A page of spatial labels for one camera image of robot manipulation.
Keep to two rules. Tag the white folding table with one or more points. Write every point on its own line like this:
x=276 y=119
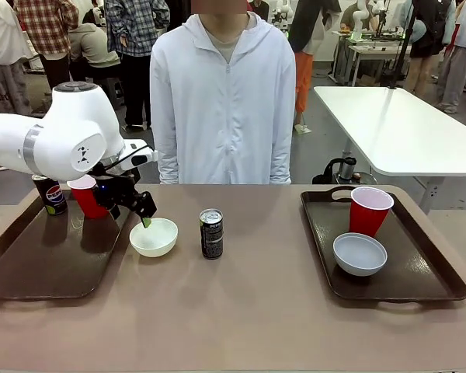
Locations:
x=392 y=124

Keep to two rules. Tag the person in white hoodie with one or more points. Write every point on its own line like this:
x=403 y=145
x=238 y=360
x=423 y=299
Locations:
x=221 y=97

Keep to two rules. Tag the grey thermos bottle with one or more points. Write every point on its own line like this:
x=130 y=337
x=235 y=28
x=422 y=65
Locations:
x=348 y=169

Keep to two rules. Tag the black Pepsi can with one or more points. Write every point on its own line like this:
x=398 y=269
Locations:
x=54 y=198
x=211 y=237

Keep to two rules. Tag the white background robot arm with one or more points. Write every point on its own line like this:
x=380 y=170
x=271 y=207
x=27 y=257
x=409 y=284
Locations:
x=360 y=19

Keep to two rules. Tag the seated bystander in grey hoodie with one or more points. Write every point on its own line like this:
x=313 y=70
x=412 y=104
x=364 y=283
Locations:
x=93 y=46

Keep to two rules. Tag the brown plastic tray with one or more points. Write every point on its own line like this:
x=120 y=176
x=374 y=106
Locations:
x=411 y=272
x=62 y=264

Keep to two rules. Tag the grey plastic stool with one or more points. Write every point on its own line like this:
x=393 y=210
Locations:
x=114 y=89

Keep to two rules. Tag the grey bowl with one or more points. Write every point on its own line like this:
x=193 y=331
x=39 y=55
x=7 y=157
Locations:
x=359 y=256

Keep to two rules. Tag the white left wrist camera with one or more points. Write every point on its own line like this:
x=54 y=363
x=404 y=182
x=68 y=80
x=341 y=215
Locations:
x=147 y=155

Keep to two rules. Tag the bystander in grey plaid shirt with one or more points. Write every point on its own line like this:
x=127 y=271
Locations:
x=136 y=31

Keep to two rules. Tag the black tripod pole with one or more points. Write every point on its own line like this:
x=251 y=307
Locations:
x=404 y=46

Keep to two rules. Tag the bystander in red plaid shirt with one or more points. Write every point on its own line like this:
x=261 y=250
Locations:
x=46 y=31

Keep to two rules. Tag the person's right forearm white sleeve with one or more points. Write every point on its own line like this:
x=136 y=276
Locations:
x=169 y=155

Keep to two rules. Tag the bystander in light shirt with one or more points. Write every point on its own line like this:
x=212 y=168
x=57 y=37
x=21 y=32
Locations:
x=460 y=58

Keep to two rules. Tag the red plastic cup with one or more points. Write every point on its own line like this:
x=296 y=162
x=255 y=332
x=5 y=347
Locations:
x=87 y=206
x=367 y=217

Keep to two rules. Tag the white background workbench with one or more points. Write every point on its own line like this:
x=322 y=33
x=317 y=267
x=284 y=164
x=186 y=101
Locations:
x=369 y=50

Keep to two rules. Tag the bystander in black clothes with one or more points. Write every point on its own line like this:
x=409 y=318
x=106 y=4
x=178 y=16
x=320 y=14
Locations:
x=427 y=39

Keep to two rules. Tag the black bag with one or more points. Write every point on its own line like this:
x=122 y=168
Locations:
x=328 y=175

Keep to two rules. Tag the bystander in orange shorts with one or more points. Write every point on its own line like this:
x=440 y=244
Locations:
x=303 y=74

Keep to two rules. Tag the person's left forearm white sleeve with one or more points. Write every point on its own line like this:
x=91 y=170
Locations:
x=281 y=155

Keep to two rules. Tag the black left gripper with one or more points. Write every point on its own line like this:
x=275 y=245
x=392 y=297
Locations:
x=116 y=190

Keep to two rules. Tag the white bowl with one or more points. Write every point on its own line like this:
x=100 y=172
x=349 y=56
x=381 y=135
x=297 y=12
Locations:
x=155 y=245

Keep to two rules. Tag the bystander in white top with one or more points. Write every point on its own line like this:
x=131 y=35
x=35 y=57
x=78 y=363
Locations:
x=4 y=39

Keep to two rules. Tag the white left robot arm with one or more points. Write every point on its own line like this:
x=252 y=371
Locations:
x=62 y=132

